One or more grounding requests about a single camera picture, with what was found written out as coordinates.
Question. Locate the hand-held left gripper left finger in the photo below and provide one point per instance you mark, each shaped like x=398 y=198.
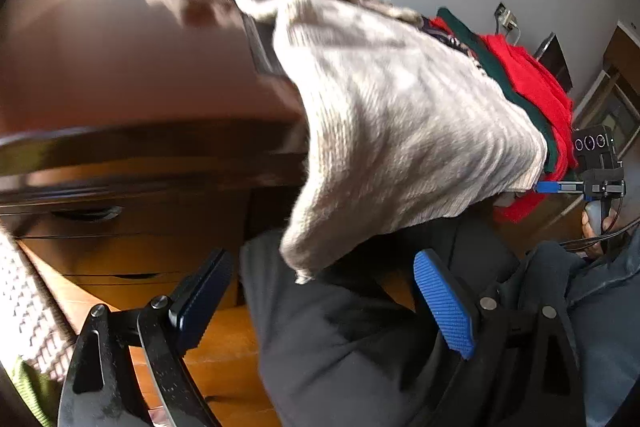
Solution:
x=202 y=302

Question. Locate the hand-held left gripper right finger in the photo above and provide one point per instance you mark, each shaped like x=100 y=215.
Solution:
x=445 y=307

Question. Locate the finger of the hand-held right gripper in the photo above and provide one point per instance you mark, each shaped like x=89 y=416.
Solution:
x=555 y=187

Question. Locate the beige knit sweater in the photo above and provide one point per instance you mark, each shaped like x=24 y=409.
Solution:
x=400 y=107

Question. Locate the person's right hand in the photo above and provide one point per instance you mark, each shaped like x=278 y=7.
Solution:
x=590 y=232

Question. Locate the person's black pants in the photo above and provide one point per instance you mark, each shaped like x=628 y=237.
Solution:
x=350 y=332

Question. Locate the wooden drawer unit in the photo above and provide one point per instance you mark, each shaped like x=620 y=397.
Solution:
x=125 y=237

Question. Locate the dark flat panel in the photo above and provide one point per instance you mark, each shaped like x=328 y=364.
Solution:
x=554 y=59

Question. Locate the red cloth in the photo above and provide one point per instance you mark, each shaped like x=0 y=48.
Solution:
x=525 y=77

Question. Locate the dark wooden table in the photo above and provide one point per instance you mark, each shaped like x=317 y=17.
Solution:
x=150 y=177

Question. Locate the person's grey-blue jacket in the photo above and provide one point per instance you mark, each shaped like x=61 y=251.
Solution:
x=610 y=332

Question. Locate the dark green cloth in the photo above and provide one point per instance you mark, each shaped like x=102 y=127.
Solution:
x=470 y=38

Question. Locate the white knit cloth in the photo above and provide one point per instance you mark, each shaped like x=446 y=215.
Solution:
x=30 y=302

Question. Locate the dark patterned cloth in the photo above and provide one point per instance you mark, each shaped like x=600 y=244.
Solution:
x=450 y=39

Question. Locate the light green cloth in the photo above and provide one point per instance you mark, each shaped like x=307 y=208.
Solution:
x=32 y=394

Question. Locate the wall socket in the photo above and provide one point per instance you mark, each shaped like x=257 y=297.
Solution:
x=506 y=19

